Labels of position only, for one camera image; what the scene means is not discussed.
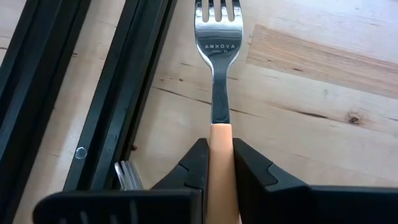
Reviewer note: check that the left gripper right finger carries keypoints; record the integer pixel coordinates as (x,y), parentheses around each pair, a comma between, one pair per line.
(264,193)

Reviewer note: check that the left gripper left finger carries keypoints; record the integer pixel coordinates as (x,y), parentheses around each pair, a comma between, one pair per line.
(186,177)

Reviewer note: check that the black fork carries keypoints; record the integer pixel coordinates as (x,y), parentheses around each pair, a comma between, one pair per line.
(129,175)

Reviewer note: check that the black aluminium table frame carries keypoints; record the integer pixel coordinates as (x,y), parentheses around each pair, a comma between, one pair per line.
(124,93)

